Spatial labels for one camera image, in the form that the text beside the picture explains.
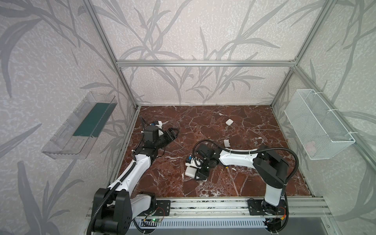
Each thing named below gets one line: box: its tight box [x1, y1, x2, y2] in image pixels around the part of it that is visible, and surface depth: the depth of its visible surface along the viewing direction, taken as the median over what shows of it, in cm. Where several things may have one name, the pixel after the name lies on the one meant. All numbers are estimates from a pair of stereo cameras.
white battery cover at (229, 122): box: [225, 118, 235, 126], surface depth 113 cm
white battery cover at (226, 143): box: [223, 139, 231, 148], surface depth 100 cm
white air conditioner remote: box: [184, 166, 197, 178], surface depth 83 cm
